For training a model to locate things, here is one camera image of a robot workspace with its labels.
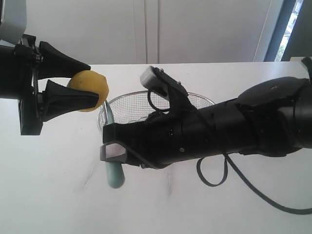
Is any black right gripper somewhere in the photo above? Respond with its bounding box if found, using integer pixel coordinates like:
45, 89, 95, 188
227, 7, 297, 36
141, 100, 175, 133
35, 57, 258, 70
100, 107, 219, 169

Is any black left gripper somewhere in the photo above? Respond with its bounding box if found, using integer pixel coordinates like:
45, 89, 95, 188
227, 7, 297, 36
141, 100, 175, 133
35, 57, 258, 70
0, 34, 98, 136

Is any teal handled peeler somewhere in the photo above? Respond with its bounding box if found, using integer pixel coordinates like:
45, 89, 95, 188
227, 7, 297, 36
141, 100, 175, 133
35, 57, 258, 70
104, 101, 125, 189

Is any yellow lemon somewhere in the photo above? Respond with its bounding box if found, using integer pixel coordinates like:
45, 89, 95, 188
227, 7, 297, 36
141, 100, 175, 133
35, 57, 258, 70
67, 70, 109, 112

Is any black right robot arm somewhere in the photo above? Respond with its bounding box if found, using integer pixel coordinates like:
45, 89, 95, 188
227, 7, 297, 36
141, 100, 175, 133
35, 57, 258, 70
100, 66, 312, 169

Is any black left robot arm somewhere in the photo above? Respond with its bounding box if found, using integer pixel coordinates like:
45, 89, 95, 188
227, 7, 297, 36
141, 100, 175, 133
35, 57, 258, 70
0, 0, 99, 136

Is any white cabinet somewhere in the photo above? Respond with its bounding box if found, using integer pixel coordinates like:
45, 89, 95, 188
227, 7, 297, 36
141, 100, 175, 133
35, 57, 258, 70
26, 0, 282, 64

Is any oval wire mesh basket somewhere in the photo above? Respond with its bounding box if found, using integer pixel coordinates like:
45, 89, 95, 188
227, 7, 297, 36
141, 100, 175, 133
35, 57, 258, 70
97, 91, 215, 134

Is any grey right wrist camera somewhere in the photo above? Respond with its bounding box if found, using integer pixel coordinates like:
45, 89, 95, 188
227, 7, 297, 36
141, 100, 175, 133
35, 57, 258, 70
140, 66, 188, 100

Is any dark window frame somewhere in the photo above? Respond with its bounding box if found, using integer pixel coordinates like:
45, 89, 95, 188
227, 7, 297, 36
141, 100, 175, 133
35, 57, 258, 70
264, 0, 312, 62

